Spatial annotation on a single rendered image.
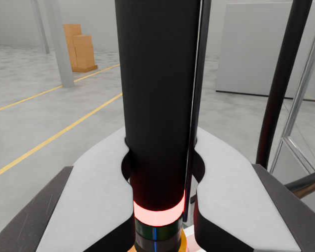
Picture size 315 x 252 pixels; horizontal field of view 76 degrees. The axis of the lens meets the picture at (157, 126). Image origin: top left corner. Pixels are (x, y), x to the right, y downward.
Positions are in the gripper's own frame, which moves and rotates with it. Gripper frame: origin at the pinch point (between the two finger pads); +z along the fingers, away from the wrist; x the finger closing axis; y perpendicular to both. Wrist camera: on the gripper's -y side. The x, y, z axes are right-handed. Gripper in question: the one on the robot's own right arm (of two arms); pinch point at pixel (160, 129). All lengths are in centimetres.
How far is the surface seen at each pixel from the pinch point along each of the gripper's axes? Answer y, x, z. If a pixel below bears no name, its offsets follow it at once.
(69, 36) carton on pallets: 42, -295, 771
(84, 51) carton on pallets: 91, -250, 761
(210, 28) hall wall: 30, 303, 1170
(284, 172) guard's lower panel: 86, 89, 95
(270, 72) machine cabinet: 102, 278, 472
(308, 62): 15, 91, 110
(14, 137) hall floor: 165, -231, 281
